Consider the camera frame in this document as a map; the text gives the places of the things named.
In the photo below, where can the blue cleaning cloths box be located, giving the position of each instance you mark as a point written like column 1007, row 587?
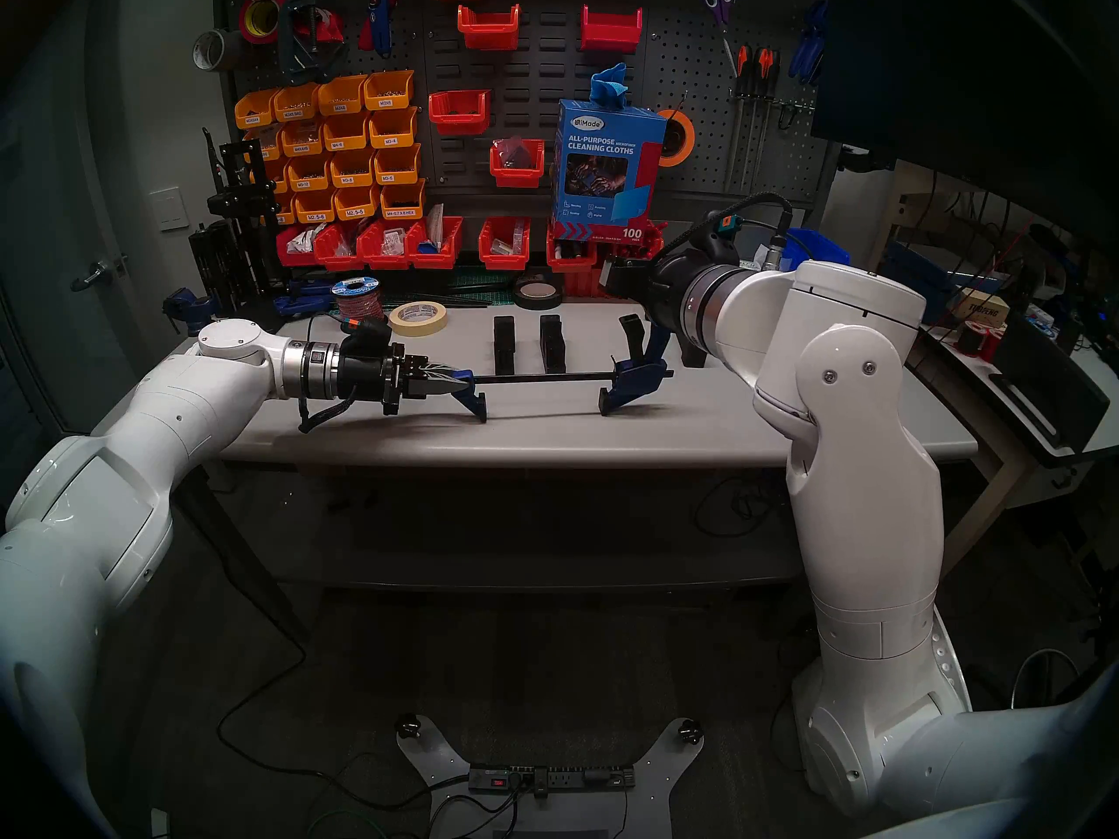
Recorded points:
column 603, row 173

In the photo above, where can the blue bench vise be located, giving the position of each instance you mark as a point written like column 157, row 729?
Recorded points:
column 188, row 307

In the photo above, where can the white user manual leaflet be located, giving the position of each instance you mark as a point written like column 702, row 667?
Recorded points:
column 434, row 225

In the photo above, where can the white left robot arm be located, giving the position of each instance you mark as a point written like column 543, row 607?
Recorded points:
column 131, row 444

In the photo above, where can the yellow bin labelled M2.5-5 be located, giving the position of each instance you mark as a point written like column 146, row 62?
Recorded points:
column 358, row 211

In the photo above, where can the yellow bin labelled M3-6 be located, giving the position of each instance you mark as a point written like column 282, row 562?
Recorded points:
column 398, row 174

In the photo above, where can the red bin with red parts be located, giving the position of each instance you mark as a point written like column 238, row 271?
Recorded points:
column 638, row 245

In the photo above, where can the black power strip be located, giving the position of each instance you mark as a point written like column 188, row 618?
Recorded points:
column 551, row 778

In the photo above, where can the red bin with screw pack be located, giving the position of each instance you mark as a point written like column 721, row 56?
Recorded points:
column 503, row 260

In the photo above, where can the red wall bin with bag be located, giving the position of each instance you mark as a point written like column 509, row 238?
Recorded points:
column 517, row 177

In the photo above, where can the beige masking tape roll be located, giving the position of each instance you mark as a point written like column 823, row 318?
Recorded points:
column 418, row 329

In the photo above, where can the black tape roll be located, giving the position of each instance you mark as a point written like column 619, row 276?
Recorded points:
column 538, row 302

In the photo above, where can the yellow bin labelled M3-8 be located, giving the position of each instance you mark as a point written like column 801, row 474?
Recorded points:
column 352, row 177

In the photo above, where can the yellow bin labelled M4 HEX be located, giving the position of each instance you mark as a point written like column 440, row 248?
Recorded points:
column 403, row 209

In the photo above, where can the red bin with small bags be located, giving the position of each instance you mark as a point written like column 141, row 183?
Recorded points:
column 383, row 259

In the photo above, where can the blue cloth tuft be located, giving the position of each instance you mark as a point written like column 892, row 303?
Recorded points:
column 609, row 86

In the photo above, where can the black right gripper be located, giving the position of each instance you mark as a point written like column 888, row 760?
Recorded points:
column 669, row 282

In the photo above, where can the large blue plastic bin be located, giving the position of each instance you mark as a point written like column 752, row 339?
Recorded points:
column 817, row 247

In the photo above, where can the dark pegboard wall panel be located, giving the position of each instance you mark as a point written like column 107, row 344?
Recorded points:
column 533, row 86

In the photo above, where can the orange tape spool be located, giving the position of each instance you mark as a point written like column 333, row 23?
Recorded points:
column 690, row 138

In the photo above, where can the small cardboard box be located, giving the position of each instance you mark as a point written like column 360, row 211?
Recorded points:
column 981, row 308

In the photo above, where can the black hanging clamp tool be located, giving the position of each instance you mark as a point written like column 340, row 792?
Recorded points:
column 306, row 55

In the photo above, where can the blue and black bar clamp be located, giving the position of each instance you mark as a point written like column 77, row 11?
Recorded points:
column 642, row 378

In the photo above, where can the blue spare clamp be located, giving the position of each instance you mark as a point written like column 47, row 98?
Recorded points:
column 306, row 300

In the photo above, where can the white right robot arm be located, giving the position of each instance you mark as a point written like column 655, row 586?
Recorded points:
column 865, row 496

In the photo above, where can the yellow parts bin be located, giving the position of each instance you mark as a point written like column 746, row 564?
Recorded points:
column 309, row 182
column 316, row 215
column 296, row 112
column 303, row 148
column 342, row 106
column 255, row 119
column 347, row 142

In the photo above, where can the grey workbench frame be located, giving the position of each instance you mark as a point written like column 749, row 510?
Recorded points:
column 437, row 544

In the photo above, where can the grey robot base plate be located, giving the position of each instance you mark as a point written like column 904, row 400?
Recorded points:
column 437, row 759

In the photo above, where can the yellow bin labelled M3-4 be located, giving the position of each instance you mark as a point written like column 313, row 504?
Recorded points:
column 393, row 136

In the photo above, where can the white light switch plate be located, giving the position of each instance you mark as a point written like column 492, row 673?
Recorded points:
column 168, row 210

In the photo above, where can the red and yellow tape roll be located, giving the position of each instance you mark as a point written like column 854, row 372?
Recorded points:
column 246, row 20

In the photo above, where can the orange black screwdriver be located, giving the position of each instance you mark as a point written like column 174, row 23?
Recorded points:
column 767, row 61
column 741, row 59

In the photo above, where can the clear bag of parts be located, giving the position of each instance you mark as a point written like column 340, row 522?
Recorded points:
column 514, row 151

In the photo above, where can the stack of red bins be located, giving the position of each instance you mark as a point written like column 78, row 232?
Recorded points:
column 584, row 284

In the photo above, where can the black base knob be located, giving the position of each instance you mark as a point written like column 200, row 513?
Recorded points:
column 691, row 731
column 408, row 727

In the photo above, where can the black metal frame stand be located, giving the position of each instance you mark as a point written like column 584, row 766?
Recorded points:
column 236, row 204

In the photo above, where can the beige side desk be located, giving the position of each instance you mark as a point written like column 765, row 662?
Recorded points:
column 979, row 514

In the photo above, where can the red bin with manual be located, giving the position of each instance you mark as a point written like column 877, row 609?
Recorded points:
column 437, row 259

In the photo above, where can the yellow bin labelled M3X6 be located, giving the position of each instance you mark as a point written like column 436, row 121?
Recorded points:
column 389, row 100

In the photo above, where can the large black monitor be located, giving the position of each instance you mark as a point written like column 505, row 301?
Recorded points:
column 970, row 59

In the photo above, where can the grey duct tape roll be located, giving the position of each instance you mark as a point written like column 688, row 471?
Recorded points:
column 214, row 51

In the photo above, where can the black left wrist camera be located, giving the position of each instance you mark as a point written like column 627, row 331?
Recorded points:
column 367, row 332

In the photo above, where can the black 3D printed piece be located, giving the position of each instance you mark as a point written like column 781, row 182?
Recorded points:
column 552, row 346
column 504, row 348

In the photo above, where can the dark blue storage bin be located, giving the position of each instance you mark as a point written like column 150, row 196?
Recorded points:
column 935, row 273

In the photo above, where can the green cutting mat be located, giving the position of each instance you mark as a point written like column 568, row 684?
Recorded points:
column 503, row 291

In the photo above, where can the black flat case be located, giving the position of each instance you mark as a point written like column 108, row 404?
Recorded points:
column 1053, row 387

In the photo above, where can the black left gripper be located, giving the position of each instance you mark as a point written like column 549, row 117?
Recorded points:
column 367, row 378

